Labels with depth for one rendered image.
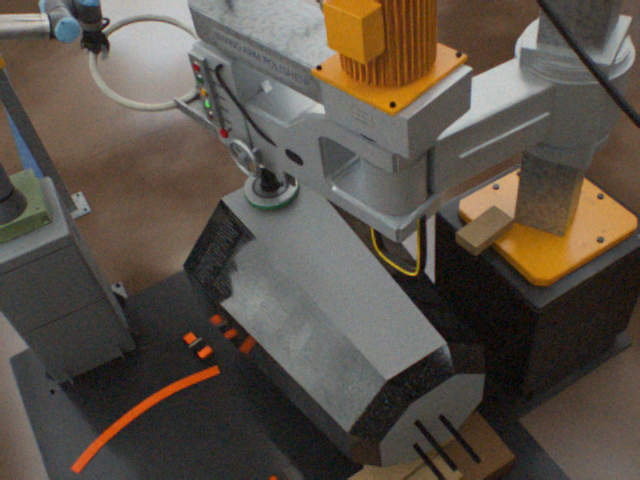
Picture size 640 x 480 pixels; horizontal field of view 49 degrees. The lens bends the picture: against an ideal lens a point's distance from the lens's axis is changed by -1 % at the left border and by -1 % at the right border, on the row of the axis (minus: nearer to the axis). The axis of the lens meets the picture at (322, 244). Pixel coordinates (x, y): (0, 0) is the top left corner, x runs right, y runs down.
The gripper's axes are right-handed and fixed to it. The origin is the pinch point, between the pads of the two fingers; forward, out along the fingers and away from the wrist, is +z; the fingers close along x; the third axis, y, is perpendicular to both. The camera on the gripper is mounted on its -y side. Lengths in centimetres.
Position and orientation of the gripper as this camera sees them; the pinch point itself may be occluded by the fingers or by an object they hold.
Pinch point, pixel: (99, 53)
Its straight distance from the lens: 316.3
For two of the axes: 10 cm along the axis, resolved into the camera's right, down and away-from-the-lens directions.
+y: -2.5, 8.6, -4.5
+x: 9.5, 3.0, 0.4
